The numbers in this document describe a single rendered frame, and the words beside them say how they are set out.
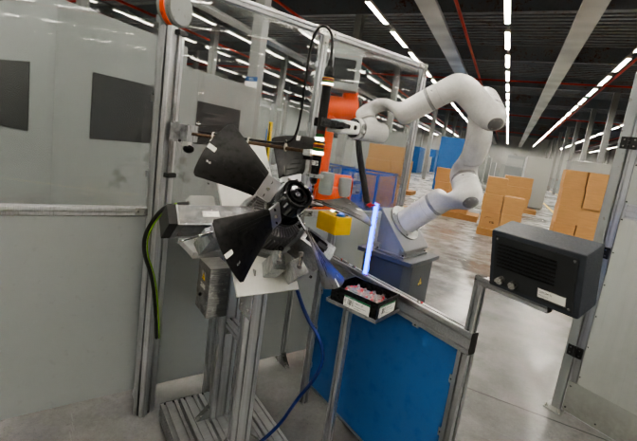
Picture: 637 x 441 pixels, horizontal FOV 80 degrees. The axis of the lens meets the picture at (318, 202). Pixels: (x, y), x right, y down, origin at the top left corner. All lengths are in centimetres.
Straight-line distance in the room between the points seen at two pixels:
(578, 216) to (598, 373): 662
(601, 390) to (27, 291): 299
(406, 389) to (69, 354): 151
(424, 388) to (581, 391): 148
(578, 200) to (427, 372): 790
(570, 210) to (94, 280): 858
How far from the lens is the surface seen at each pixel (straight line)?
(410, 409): 174
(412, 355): 166
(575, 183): 926
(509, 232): 127
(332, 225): 187
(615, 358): 285
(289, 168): 151
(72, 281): 205
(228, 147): 140
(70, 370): 224
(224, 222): 120
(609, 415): 296
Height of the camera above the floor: 141
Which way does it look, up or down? 9 degrees down
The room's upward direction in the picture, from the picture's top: 8 degrees clockwise
